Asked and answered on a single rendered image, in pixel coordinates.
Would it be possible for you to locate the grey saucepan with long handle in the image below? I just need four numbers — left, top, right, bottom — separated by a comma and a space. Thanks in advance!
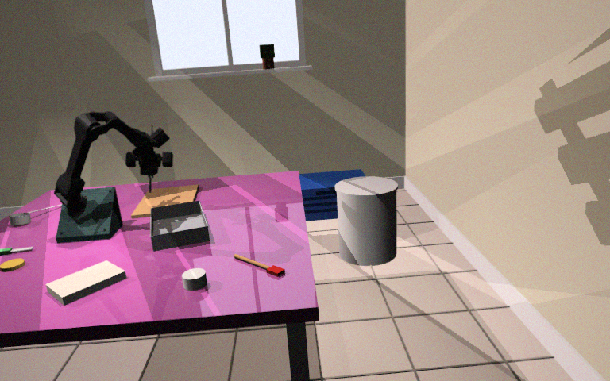
9, 206, 56, 225

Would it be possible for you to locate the green and white flat bar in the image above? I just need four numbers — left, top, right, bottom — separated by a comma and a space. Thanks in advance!
0, 247, 33, 256

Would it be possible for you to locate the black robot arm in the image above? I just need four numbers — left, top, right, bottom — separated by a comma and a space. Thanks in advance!
54, 111, 169, 213

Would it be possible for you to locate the light wooden cutting board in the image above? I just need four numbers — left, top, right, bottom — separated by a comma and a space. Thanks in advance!
131, 185, 199, 218

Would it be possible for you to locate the white flat rectangular slab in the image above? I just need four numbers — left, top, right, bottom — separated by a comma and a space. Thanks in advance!
45, 261, 127, 306

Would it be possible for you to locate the grey cylinder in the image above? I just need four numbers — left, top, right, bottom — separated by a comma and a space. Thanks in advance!
182, 268, 207, 291

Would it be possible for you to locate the yellow flat disc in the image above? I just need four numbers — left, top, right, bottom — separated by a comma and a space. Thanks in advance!
0, 258, 25, 271

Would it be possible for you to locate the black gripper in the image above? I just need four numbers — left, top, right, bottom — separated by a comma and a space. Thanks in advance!
125, 151, 172, 167

